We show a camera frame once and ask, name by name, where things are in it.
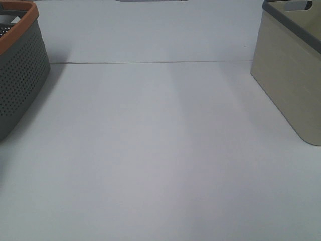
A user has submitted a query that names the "beige bin grey rim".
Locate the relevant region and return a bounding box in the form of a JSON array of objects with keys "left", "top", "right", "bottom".
[{"left": 250, "top": 1, "right": 320, "bottom": 146}]

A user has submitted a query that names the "grey perforated basket orange rim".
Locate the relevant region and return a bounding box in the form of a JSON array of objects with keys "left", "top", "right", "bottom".
[{"left": 1, "top": 1, "right": 50, "bottom": 140}]

